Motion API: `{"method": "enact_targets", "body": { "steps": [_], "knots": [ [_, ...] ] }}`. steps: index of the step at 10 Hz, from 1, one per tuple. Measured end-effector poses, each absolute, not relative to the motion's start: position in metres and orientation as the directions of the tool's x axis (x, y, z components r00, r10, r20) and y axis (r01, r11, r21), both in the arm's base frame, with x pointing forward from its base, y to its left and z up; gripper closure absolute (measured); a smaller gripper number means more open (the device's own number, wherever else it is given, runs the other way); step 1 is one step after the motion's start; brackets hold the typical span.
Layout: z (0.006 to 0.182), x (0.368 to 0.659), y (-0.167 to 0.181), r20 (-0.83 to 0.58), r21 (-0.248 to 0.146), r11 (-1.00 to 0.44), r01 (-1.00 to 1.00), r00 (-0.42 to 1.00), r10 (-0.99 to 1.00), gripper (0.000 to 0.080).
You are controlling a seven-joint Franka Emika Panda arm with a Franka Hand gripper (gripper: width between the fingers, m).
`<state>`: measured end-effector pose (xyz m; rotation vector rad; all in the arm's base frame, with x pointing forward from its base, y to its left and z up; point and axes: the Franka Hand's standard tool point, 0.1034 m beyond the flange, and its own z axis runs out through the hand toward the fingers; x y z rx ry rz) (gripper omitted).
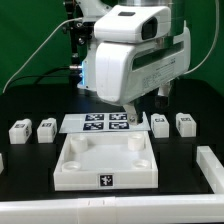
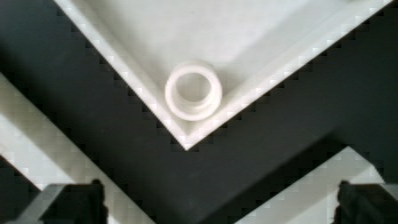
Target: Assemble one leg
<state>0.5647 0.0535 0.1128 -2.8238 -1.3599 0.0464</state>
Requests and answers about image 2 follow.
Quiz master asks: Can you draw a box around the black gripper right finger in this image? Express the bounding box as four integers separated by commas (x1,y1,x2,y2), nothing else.
332,181,398,224

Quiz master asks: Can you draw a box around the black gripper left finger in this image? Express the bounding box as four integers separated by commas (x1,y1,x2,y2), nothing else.
6,179,108,224

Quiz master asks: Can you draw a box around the white square tabletop part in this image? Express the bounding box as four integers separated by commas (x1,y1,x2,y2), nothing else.
53,0,392,148

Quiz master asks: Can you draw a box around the white L-shaped obstacle fence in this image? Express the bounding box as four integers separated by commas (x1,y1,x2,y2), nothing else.
0,74,398,224

